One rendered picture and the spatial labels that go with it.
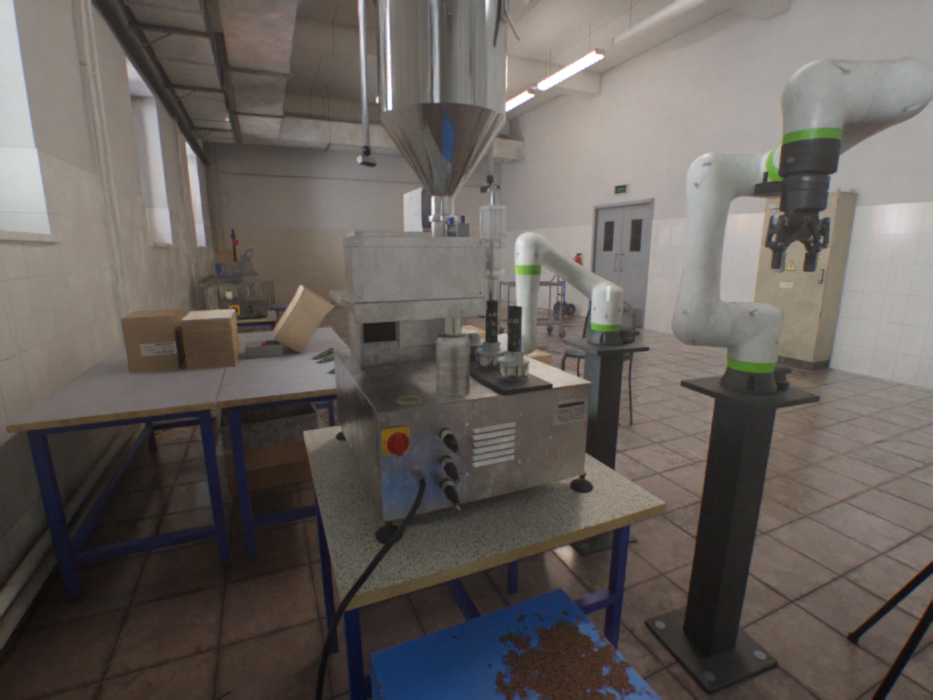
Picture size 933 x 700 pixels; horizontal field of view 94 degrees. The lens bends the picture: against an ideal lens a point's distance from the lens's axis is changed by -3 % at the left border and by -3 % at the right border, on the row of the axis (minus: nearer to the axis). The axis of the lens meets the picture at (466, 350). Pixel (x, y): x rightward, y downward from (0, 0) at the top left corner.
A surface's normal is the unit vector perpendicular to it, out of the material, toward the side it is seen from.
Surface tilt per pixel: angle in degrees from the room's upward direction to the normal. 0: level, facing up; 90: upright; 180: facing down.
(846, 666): 0
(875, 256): 90
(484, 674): 0
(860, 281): 90
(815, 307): 89
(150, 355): 90
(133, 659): 0
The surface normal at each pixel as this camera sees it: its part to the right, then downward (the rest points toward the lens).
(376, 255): 0.40, 0.20
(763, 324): -0.17, 0.19
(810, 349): -0.91, 0.09
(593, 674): 0.00, -0.98
